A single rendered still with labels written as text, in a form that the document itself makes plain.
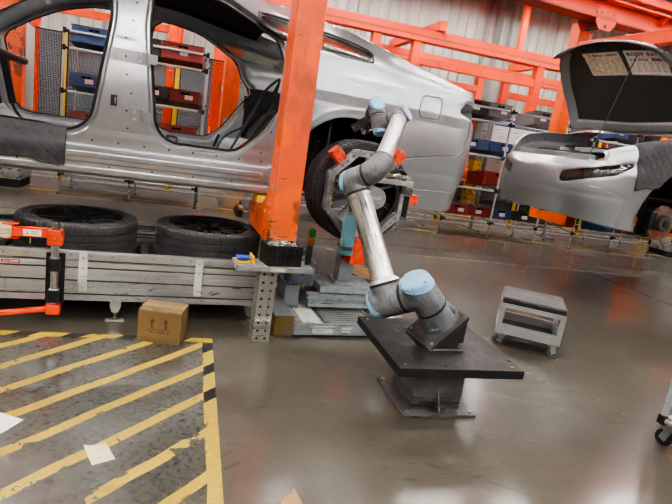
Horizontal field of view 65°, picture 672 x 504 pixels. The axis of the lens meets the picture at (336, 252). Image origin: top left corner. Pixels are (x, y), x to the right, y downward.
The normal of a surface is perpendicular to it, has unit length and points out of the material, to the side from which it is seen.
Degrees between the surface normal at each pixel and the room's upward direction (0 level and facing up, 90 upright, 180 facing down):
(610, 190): 90
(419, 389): 90
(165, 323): 90
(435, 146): 90
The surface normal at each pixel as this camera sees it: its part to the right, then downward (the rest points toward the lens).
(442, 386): 0.25, 0.25
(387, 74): 0.35, 0.05
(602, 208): -0.45, 0.35
